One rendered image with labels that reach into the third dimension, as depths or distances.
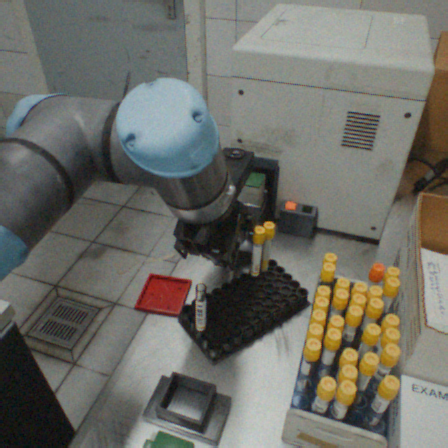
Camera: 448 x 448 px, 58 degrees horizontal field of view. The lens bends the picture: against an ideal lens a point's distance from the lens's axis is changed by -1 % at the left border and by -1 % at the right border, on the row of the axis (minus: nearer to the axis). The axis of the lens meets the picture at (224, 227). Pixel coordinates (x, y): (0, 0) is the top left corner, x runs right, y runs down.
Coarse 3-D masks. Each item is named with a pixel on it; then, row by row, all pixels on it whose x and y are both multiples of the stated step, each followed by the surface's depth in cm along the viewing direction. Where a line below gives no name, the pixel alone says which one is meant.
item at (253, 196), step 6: (264, 180) 68; (264, 186) 69; (246, 192) 66; (252, 192) 66; (258, 192) 65; (240, 198) 67; (246, 198) 67; (252, 198) 67; (258, 198) 66; (252, 204) 67; (258, 204) 67
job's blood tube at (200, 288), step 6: (198, 288) 50; (204, 288) 50; (198, 294) 49; (204, 294) 49; (198, 300) 50; (204, 300) 50; (198, 306) 51; (204, 306) 51; (198, 312) 51; (204, 312) 52; (198, 318) 52; (204, 318) 52; (198, 324) 53; (204, 324) 53
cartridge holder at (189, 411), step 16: (160, 384) 49; (176, 384) 49; (192, 384) 48; (208, 384) 47; (160, 400) 46; (176, 400) 48; (192, 400) 48; (208, 400) 46; (224, 400) 48; (144, 416) 47; (160, 416) 46; (176, 416) 44; (192, 416) 46; (208, 416) 46; (224, 416) 46; (192, 432) 45; (208, 432) 45
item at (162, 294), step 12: (156, 276) 64; (168, 276) 64; (144, 288) 62; (156, 288) 63; (168, 288) 63; (180, 288) 63; (144, 300) 61; (156, 300) 61; (168, 300) 61; (180, 300) 61; (156, 312) 59; (168, 312) 58; (180, 312) 59
